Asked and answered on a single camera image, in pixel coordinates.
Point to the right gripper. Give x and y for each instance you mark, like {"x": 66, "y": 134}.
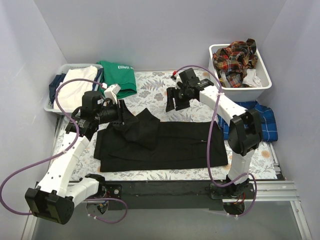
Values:
{"x": 177, "y": 94}

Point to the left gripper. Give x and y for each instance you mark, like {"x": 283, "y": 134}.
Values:
{"x": 121, "y": 113}

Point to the black long sleeve shirt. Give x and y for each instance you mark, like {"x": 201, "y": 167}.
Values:
{"x": 146, "y": 143}

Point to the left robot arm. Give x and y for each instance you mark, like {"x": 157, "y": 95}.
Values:
{"x": 53, "y": 199}

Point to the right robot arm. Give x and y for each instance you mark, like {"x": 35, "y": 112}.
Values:
{"x": 245, "y": 130}

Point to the white folded garment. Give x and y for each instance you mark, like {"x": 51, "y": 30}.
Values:
{"x": 70, "y": 96}

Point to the navy blue garment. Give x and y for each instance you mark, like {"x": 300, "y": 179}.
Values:
{"x": 59, "y": 78}

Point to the green t-shirt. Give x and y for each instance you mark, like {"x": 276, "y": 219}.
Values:
{"x": 121, "y": 74}

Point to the red plaid shirt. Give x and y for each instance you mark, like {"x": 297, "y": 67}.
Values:
{"x": 232, "y": 62}

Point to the white plastic bin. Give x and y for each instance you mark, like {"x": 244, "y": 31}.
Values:
{"x": 241, "y": 94}

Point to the white garment in bin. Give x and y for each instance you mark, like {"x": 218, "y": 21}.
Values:
{"x": 251, "y": 80}

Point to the blue plaid folded shirt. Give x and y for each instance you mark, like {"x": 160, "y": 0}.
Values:
{"x": 267, "y": 121}

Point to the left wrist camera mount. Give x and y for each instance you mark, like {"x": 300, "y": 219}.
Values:
{"x": 111, "y": 92}

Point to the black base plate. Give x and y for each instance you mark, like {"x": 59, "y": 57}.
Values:
{"x": 179, "y": 194}

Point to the aluminium frame rail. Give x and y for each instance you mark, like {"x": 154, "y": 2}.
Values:
{"x": 274, "y": 213}

